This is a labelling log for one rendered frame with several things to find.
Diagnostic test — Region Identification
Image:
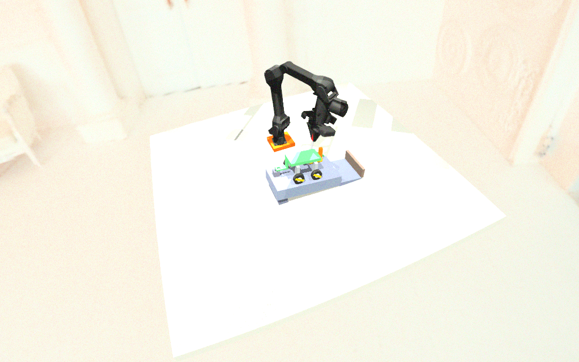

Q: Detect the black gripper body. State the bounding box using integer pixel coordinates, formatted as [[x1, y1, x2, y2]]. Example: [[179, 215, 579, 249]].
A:
[[301, 107, 336, 137]]

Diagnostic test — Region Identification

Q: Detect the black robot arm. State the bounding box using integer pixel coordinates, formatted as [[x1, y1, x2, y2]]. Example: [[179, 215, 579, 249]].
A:
[[264, 61, 349, 146]]

